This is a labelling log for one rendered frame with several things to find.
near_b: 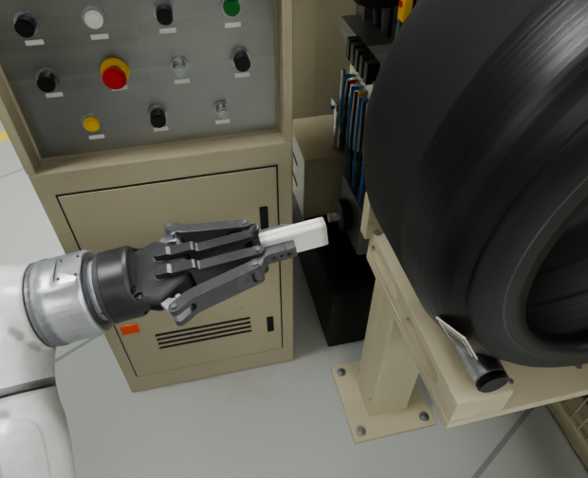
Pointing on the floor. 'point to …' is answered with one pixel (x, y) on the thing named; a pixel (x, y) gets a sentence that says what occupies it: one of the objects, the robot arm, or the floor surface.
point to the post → (385, 361)
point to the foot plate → (419, 417)
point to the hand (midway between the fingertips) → (294, 239)
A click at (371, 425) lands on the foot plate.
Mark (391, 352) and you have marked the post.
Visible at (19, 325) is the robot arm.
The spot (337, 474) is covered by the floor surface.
